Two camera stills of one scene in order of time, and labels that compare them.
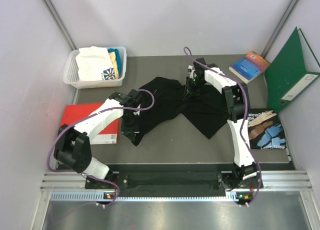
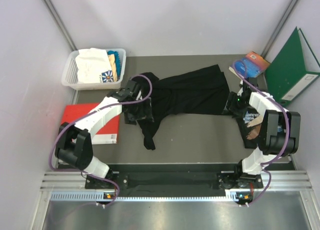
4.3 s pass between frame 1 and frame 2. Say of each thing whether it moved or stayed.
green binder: stayed
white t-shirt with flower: stayed
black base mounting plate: stayed
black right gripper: moved
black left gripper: moved
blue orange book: stayed
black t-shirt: moved
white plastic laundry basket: stayed
